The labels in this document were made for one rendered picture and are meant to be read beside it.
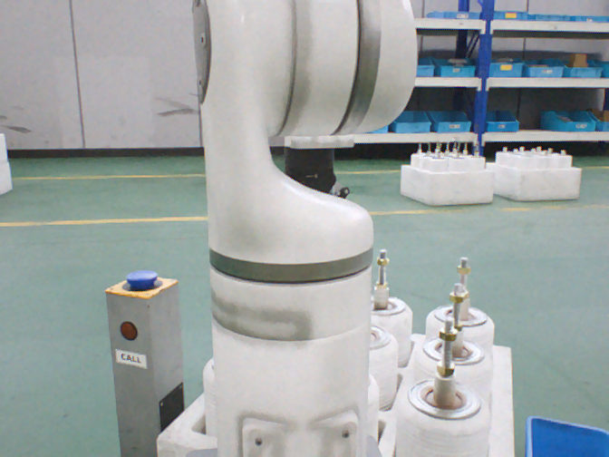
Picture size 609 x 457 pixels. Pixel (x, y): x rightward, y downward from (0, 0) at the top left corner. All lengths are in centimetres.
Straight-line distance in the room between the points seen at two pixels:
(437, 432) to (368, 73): 40
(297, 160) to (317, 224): 52
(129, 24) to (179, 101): 87
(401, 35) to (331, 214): 9
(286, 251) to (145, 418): 57
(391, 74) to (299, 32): 5
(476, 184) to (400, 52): 285
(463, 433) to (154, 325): 40
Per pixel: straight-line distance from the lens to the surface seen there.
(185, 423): 69
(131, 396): 79
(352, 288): 27
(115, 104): 590
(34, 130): 611
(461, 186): 305
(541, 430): 87
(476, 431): 58
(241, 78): 24
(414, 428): 58
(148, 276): 74
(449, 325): 56
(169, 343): 77
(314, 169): 77
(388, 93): 26
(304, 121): 26
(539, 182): 333
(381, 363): 69
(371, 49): 25
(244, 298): 27
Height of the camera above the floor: 56
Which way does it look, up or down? 14 degrees down
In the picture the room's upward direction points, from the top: straight up
